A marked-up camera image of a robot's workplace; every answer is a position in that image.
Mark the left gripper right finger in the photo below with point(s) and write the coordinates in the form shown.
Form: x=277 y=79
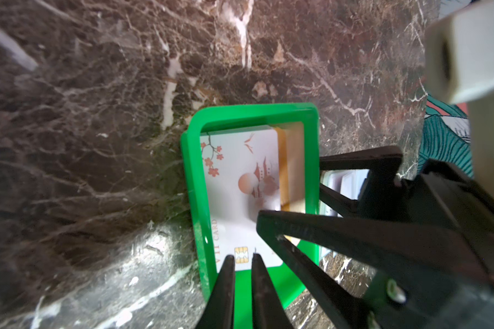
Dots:
x=267 y=310

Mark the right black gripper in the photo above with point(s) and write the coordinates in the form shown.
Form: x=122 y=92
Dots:
x=434 y=252

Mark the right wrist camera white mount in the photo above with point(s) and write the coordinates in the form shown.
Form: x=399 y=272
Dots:
x=459 y=68

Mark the green plastic card tray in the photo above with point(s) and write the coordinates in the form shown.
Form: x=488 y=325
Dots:
x=288 y=286

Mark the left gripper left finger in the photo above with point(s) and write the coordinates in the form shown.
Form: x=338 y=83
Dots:
x=219 y=311

